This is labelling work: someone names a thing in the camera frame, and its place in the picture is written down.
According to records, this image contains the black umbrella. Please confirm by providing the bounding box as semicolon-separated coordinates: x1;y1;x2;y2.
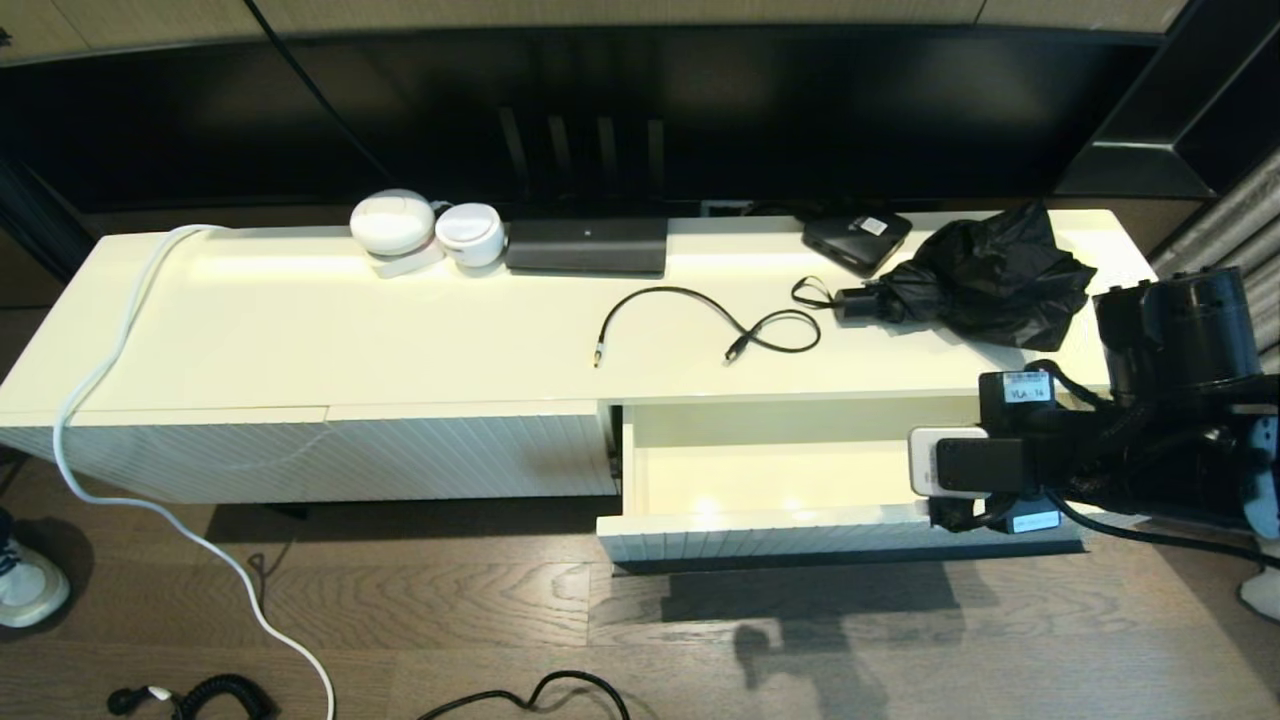
791;200;1098;353

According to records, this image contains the white fluted drawer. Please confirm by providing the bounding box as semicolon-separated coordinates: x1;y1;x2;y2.
596;393;1091;566

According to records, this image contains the white TV cabinet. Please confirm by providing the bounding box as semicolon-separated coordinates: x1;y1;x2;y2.
0;208;1161;506

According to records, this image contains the black box with white label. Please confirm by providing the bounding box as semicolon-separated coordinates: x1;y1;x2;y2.
801;208;913;279

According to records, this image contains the grey curtain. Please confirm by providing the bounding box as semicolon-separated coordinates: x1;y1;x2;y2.
1150;150;1280;621

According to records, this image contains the black shelf unit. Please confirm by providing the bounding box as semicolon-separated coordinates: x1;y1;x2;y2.
1050;0;1280;198
0;155;101;286

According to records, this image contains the black television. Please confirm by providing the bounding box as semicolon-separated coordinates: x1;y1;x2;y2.
0;25;1173;217

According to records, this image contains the black router with antennas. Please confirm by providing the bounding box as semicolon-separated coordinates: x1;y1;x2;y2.
498;106;669;278

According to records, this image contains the small white round device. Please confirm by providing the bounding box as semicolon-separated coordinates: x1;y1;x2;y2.
435;203;507;269

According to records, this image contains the white flat device base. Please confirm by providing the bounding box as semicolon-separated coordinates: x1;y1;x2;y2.
368;246;446;281

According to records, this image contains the large white dome device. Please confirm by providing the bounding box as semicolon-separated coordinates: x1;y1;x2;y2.
350;189;438;258

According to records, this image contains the white sneaker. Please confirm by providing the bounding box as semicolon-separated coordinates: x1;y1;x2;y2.
0;508;73;629

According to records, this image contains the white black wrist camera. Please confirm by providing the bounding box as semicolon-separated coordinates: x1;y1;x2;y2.
908;427;1028;499

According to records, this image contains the short black cable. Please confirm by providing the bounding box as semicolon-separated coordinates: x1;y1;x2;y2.
593;286;822;369

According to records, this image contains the long black floor cable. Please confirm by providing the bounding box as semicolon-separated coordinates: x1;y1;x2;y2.
415;670;631;720

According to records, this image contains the black coiled cable with plug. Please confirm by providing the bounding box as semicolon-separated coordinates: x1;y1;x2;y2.
107;674;279;720

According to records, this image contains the thin black hanging cable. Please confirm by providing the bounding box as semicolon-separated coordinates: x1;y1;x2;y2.
245;0;396;181

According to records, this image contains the white power cable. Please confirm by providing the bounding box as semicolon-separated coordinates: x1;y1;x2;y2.
53;225;336;720

